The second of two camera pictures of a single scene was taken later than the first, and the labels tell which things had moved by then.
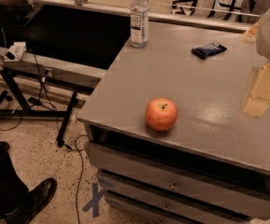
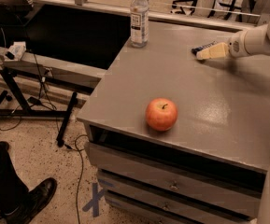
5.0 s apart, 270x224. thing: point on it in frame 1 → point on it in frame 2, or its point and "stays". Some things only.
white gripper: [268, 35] → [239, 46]
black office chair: [189, 3] stays
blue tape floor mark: [94, 203] stays
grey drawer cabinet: [168, 137] stays
